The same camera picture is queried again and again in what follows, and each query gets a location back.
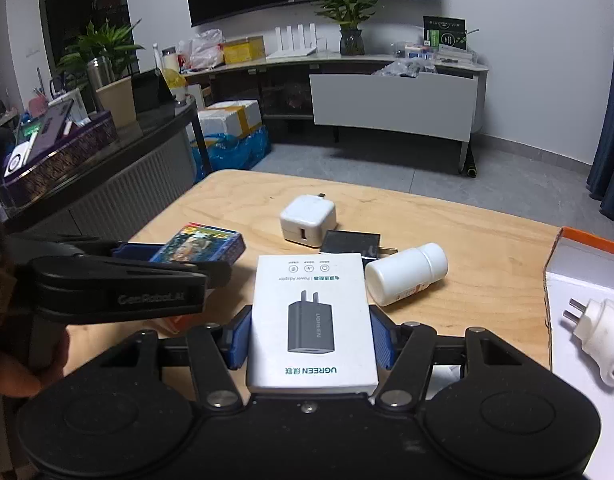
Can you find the white open drawer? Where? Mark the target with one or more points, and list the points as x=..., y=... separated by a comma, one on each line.
x=392, y=105

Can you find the small playing card box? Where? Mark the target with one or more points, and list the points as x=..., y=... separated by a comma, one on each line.
x=202, y=242

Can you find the white wall charger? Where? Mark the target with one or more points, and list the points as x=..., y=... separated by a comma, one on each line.
x=307, y=217

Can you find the blue plastic bags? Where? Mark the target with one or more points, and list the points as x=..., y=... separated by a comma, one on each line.
x=237, y=152

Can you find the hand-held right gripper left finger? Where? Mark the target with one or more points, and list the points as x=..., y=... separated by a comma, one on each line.
x=237, y=340

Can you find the leafy green houseplant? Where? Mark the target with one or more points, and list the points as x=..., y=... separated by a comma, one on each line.
x=99, y=45

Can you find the dark glass cabinet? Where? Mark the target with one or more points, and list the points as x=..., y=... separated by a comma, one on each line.
x=72, y=5

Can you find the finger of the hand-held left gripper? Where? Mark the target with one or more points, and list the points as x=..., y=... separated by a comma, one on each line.
x=218, y=272
x=132, y=251

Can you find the purple patterned box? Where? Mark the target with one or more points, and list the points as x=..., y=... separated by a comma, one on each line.
x=72, y=155

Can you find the potted plant in glass vase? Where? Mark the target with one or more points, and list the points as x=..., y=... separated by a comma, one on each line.
x=349, y=5

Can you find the white red plastic bag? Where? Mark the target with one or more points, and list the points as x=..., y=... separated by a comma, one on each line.
x=204, y=52

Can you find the white power adapter box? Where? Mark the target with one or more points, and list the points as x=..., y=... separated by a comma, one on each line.
x=307, y=285

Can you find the black wall charger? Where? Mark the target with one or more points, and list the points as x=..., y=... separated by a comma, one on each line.
x=349, y=242

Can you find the long tv cabinet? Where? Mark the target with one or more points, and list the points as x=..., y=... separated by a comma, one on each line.
x=287, y=75

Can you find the clear bag of parts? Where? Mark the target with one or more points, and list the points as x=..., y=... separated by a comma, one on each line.
x=404, y=67

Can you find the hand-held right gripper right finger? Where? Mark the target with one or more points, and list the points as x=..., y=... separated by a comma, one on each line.
x=382, y=340

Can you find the dark rounded desk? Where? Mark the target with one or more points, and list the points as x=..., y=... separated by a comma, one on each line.
x=127, y=175

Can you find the person's left hand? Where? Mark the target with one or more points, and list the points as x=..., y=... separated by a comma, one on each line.
x=12, y=370

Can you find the dark blue curtain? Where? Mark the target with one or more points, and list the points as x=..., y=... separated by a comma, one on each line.
x=612, y=135

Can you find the white wifi router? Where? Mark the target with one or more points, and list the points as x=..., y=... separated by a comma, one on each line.
x=292, y=47

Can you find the brown kraft paper box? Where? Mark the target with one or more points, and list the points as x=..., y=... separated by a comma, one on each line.
x=117, y=105

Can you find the clear plastic storage box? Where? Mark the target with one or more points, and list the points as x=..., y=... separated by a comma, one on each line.
x=454, y=56

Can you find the orange cardboard box lid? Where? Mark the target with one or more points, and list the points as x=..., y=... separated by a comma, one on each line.
x=587, y=270

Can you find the black tablet screen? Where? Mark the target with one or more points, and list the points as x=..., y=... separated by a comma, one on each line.
x=149, y=92

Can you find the white plug-in mosquito heater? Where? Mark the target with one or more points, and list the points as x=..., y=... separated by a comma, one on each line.
x=604, y=335

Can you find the green black box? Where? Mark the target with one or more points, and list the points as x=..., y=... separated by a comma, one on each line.
x=444, y=32

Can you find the white yellow cardboard box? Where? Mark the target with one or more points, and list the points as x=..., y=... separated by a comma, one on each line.
x=227, y=117

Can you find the stainless steel tumbler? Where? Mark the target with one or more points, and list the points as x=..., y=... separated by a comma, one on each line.
x=101, y=77

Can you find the rolled black mat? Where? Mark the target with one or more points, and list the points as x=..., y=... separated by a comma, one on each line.
x=470, y=166

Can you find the white plastic bottle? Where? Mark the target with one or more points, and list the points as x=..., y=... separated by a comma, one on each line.
x=404, y=272

